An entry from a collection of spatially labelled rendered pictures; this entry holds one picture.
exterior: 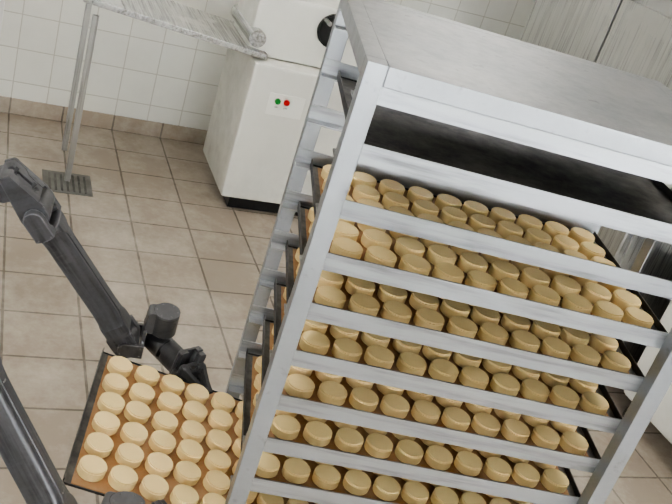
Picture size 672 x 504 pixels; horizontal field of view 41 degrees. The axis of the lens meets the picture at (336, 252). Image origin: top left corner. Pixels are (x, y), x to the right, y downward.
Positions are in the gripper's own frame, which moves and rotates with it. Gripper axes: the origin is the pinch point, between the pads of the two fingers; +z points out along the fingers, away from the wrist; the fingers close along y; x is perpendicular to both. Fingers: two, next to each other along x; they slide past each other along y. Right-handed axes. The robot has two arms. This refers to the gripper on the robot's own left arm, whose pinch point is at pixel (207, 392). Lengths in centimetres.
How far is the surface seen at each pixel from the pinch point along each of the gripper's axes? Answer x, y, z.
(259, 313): -3.7, -21.4, 1.0
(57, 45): -192, 58, -322
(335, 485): 11.1, -14.8, 40.5
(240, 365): -4.8, -7.5, 1.6
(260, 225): -236, 86, -170
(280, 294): -1.1, -29.8, 5.2
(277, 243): -1.4, -38.1, -0.8
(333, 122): -1, -66, -1
